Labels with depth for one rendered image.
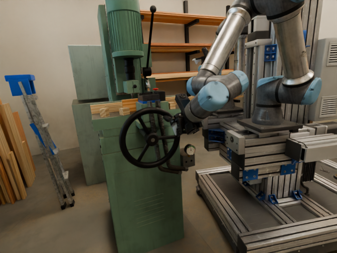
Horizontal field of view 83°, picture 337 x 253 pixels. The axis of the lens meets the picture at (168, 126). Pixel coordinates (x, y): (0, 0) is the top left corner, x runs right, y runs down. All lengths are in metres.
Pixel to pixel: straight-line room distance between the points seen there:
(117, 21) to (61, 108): 2.57
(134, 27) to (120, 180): 0.82
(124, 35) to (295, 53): 0.77
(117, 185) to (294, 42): 1.04
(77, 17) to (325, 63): 3.19
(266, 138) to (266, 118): 0.10
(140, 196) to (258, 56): 1.06
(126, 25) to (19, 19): 2.66
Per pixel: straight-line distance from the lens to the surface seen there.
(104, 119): 1.01
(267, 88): 1.05
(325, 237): 1.47
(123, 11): 1.14
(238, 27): 0.83
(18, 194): 2.46
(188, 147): 1.11
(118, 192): 1.16
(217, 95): 0.53
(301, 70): 0.95
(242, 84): 0.63
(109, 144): 1.04
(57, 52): 3.53
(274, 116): 1.06
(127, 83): 1.12
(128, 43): 1.10
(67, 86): 3.50
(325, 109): 1.48
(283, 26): 0.87
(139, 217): 1.28
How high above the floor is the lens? 1.08
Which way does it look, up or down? 15 degrees down
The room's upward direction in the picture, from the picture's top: 4 degrees counter-clockwise
